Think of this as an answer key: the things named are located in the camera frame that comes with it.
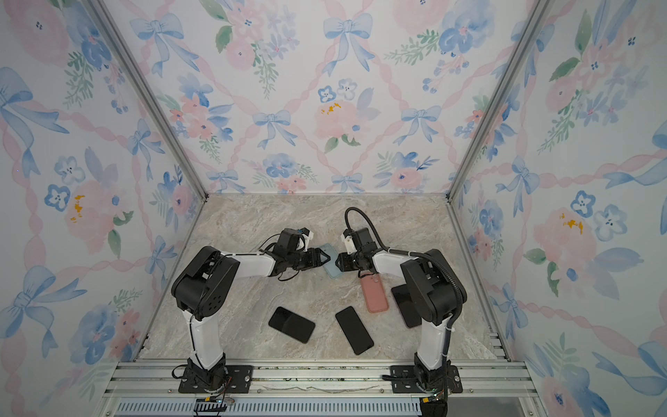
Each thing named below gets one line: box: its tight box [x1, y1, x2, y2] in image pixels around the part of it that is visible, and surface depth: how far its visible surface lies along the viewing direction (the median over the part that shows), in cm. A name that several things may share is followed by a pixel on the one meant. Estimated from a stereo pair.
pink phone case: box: [360, 272, 390, 314], surface depth 92 cm
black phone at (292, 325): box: [268, 306, 317, 345], surface depth 86 cm
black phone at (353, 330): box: [335, 305, 375, 356], surface depth 85 cm
